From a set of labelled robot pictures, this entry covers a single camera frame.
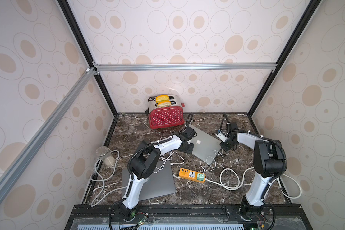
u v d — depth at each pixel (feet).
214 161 3.03
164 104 3.21
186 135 2.54
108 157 3.01
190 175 2.75
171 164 3.00
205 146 3.30
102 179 2.80
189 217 2.39
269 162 1.69
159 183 2.76
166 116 3.35
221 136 3.04
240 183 2.73
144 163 1.74
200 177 2.61
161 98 3.36
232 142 2.61
